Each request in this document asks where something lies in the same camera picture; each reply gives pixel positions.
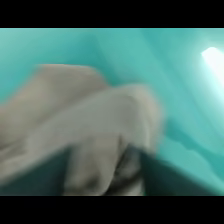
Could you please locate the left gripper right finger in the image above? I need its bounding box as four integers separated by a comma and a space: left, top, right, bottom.
139, 149, 214, 196

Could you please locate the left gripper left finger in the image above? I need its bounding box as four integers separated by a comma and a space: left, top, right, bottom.
0, 146, 72, 196

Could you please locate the brown garment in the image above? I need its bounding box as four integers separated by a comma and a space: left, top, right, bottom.
0, 63, 165, 196

